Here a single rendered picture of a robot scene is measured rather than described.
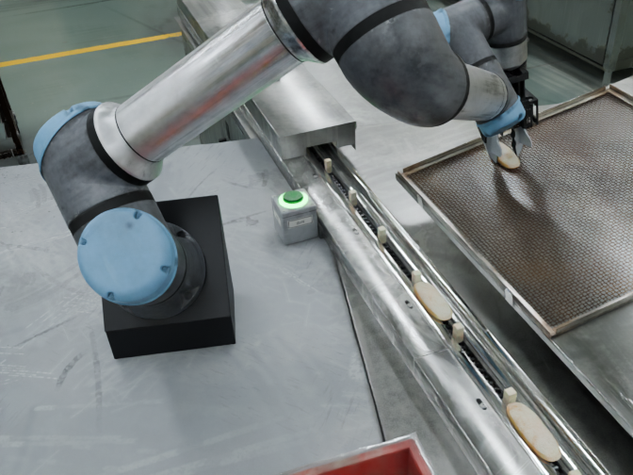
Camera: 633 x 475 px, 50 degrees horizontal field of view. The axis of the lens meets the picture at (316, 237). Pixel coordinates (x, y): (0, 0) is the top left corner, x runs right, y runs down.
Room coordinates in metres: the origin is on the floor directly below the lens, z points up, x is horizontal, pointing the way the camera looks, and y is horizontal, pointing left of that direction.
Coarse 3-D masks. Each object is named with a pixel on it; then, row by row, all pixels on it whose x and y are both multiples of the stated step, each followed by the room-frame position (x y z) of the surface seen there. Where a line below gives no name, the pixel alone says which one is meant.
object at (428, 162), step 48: (624, 96) 1.27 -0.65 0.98; (480, 144) 1.21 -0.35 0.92; (576, 144) 1.14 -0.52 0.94; (432, 192) 1.09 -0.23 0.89; (576, 192) 1.00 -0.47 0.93; (624, 192) 0.97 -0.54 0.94; (480, 240) 0.92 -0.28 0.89; (528, 240) 0.90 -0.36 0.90; (576, 240) 0.88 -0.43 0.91; (624, 240) 0.86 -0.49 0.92; (576, 288) 0.77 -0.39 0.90; (624, 288) 0.75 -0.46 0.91
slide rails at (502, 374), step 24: (336, 168) 1.27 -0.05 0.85; (336, 192) 1.17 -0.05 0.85; (360, 192) 1.17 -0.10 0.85; (360, 216) 1.08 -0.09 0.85; (408, 264) 0.93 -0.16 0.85; (408, 288) 0.86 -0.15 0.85; (456, 312) 0.79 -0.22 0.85; (480, 336) 0.74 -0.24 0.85; (480, 384) 0.64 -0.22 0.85; (504, 384) 0.64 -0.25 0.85; (504, 408) 0.60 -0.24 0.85; (552, 432) 0.55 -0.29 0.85; (576, 456) 0.51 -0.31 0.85
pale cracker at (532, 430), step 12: (516, 408) 0.59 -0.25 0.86; (528, 408) 0.59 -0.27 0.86; (516, 420) 0.57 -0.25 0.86; (528, 420) 0.57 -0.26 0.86; (540, 420) 0.57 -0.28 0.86; (528, 432) 0.55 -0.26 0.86; (540, 432) 0.55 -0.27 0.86; (528, 444) 0.54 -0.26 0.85; (540, 444) 0.53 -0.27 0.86; (552, 444) 0.53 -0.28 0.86; (540, 456) 0.52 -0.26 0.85; (552, 456) 0.51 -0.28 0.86
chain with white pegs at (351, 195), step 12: (324, 168) 1.29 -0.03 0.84; (336, 180) 1.24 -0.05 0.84; (348, 192) 1.19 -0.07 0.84; (372, 228) 1.05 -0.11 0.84; (384, 228) 1.01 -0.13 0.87; (384, 240) 1.01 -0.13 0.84; (408, 276) 0.91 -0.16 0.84; (420, 276) 0.87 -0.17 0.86; (444, 324) 0.79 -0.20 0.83; (456, 324) 0.75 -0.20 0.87; (456, 336) 0.74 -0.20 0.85; (468, 348) 0.72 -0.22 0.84; (480, 372) 0.68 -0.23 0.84; (492, 384) 0.65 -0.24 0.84; (504, 396) 0.61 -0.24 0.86; (576, 468) 0.48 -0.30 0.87
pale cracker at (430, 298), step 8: (416, 288) 0.85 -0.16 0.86; (424, 288) 0.85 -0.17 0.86; (432, 288) 0.84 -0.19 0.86; (424, 296) 0.83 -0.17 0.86; (432, 296) 0.83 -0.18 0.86; (440, 296) 0.83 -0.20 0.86; (424, 304) 0.81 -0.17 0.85; (432, 304) 0.80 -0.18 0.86; (440, 304) 0.80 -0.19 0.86; (448, 304) 0.81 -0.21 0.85; (432, 312) 0.79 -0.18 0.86; (440, 312) 0.79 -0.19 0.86; (448, 312) 0.79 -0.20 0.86
